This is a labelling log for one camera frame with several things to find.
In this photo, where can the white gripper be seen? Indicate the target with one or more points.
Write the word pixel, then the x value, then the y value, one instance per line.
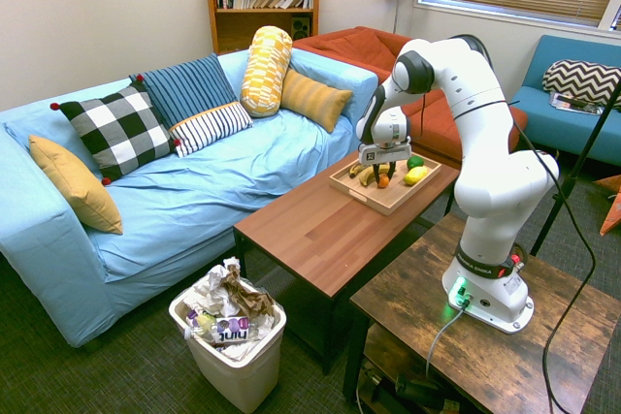
pixel 383 153

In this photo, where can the orange tangerine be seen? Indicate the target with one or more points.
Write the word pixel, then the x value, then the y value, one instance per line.
pixel 383 182

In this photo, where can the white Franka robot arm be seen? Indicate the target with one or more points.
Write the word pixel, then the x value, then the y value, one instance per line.
pixel 495 181

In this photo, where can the light wooden tray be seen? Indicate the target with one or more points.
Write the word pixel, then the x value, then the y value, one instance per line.
pixel 388 200

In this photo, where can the yellow banana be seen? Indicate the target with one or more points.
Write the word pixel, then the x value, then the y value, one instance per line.
pixel 363 180

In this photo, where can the brown spotted banana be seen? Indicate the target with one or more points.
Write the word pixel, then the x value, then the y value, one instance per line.
pixel 356 170

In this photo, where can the yellow oblong fruit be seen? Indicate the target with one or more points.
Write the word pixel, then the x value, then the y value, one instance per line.
pixel 415 175

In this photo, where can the green oval fruit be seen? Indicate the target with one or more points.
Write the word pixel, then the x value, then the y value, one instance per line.
pixel 415 162

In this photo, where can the reddish wooden coffee table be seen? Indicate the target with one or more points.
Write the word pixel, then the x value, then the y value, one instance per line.
pixel 315 239

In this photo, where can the mustard striped pillow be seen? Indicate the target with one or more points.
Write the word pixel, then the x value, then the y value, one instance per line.
pixel 315 96

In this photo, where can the orange sofa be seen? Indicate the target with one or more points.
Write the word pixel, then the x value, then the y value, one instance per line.
pixel 359 48

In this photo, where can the yellow patterned bolster pillow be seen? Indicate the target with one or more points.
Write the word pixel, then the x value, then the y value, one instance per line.
pixel 264 70

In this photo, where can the black small speaker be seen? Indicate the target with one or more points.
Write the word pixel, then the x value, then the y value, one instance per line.
pixel 301 28

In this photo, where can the teal sofa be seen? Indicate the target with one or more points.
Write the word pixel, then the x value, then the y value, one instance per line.
pixel 548 118

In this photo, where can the white navy striped pillow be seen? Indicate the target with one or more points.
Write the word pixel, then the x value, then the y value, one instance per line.
pixel 208 128

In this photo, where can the brown crumpled paper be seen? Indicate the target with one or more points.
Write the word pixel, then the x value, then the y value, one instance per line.
pixel 247 300

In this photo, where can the light blue covered sofa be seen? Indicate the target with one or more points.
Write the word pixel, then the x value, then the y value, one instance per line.
pixel 194 200

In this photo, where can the magazine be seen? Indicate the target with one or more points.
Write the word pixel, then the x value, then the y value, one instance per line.
pixel 567 103

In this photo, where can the blue striped pillow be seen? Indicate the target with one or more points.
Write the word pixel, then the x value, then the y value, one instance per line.
pixel 194 84

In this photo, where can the white crumpled paper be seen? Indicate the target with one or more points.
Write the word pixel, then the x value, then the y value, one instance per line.
pixel 208 290

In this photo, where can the black white chevron pillow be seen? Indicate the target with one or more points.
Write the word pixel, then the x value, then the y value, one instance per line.
pixel 577 79

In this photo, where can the clear plastic bottle purple label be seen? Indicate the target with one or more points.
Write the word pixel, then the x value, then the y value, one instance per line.
pixel 201 324
pixel 233 328

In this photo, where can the rustic dark wood table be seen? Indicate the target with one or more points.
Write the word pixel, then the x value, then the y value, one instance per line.
pixel 485 365

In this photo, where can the black device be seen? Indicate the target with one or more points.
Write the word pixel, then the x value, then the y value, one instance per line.
pixel 417 390

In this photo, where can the orange triangular object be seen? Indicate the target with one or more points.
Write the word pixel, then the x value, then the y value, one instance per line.
pixel 612 215

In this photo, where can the white plastic trash bin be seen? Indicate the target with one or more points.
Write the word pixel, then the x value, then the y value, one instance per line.
pixel 242 380

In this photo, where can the black white checkered pillow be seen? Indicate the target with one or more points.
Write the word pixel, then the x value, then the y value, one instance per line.
pixel 116 128

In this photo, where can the plain mustard pillow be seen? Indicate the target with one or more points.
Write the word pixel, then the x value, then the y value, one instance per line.
pixel 77 186

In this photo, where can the black camera stand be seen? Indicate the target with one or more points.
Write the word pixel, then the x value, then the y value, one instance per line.
pixel 567 188

